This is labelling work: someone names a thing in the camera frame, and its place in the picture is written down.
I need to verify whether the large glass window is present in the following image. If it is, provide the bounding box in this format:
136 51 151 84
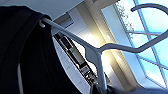
99 0 168 89

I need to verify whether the dark ceiling light fixture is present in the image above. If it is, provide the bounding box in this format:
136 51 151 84
53 31 99 86

